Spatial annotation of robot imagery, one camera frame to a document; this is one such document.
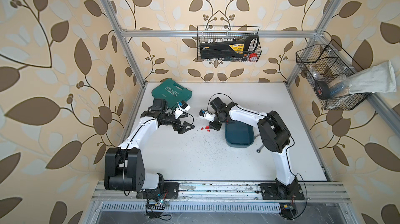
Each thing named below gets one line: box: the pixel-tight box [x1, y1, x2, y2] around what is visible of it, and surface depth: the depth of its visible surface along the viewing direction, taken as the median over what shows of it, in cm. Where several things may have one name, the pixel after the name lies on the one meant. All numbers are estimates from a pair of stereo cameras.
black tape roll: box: [314, 80, 332, 101], surface depth 67 cm
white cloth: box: [348, 60, 398, 94], surface depth 58 cm
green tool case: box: [151, 78, 193, 109], surface depth 112 cm
